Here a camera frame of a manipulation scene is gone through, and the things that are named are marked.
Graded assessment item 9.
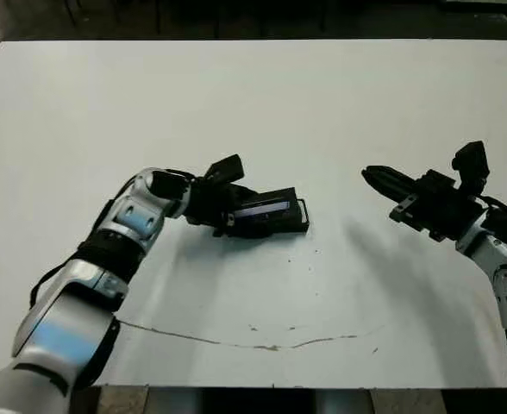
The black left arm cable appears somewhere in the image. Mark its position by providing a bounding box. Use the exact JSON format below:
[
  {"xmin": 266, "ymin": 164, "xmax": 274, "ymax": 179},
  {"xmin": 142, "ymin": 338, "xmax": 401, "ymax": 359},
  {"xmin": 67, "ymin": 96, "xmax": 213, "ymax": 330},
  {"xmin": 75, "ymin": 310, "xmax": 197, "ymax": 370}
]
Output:
[{"xmin": 29, "ymin": 257, "xmax": 89, "ymax": 308}]

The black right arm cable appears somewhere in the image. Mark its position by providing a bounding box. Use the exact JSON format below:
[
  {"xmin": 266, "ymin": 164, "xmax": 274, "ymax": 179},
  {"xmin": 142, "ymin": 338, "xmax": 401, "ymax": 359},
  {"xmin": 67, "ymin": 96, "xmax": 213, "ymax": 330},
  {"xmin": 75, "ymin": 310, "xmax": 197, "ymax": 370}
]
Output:
[{"xmin": 476, "ymin": 195, "xmax": 507, "ymax": 250}]

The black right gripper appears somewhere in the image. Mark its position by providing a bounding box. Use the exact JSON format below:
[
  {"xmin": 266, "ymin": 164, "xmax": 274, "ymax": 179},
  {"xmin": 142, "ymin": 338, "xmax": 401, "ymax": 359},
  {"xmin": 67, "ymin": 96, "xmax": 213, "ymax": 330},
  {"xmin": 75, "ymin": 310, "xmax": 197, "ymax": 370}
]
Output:
[{"xmin": 360, "ymin": 165, "xmax": 492, "ymax": 243}]

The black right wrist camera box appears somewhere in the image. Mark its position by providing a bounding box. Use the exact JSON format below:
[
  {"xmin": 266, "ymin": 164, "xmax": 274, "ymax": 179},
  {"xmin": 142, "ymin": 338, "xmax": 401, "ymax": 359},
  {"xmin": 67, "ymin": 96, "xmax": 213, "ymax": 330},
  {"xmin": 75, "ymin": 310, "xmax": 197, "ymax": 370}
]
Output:
[{"xmin": 451, "ymin": 140, "xmax": 491, "ymax": 191}]

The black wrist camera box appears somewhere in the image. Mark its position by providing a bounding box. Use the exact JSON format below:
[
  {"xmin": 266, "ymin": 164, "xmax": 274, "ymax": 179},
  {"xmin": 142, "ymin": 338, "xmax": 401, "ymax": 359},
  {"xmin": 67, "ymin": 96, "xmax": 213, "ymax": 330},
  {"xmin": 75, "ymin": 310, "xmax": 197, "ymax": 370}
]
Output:
[
  {"xmin": 451, "ymin": 140, "xmax": 491, "ymax": 191},
  {"xmin": 204, "ymin": 153, "xmax": 246, "ymax": 185}
]

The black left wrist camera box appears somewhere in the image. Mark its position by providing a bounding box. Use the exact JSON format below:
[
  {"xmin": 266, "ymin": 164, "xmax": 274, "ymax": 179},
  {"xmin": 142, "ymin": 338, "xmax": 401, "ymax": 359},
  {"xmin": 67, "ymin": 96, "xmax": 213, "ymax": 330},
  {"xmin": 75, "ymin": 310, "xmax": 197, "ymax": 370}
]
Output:
[{"xmin": 204, "ymin": 153, "xmax": 246, "ymax": 185}]

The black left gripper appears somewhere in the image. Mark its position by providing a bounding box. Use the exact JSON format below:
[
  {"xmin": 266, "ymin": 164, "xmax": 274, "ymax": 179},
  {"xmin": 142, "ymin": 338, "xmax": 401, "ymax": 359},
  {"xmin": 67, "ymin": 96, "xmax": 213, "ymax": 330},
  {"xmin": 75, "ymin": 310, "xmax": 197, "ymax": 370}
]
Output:
[{"xmin": 185, "ymin": 174, "xmax": 265, "ymax": 239}]

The black box lid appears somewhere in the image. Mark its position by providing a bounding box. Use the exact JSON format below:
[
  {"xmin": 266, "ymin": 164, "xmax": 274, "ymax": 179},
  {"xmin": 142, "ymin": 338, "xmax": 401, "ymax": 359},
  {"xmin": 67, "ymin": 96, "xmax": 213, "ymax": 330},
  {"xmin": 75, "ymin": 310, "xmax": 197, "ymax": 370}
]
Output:
[{"xmin": 232, "ymin": 186, "xmax": 301, "ymax": 229}]

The grey robot right leg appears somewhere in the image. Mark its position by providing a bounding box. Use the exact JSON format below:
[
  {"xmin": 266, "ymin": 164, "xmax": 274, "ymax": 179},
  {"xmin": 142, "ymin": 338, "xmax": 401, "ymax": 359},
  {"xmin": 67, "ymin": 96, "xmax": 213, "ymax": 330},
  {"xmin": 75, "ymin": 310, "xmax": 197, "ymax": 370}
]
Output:
[{"xmin": 315, "ymin": 390, "xmax": 373, "ymax": 414}]

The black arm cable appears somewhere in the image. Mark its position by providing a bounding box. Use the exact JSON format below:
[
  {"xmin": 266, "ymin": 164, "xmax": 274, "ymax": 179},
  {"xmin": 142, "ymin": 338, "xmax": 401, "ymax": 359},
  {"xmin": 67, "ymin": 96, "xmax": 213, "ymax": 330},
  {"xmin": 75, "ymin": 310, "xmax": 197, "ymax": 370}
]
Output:
[
  {"xmin": 29, "ymin": 257, "xmax": 89, "ymax": 308},
  {"xmin": 476, "ymin": 195, "xmax": 507, "ymax": 250}
]

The black box with white insert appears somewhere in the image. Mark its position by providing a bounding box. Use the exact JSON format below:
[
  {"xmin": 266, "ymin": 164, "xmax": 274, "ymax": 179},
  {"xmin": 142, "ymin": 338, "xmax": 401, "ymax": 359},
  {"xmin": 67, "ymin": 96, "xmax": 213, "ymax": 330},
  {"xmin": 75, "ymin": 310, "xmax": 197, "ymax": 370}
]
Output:
[{"xmin": 231, "ymin": 197, "xmax": 311, "ymax": 238}]

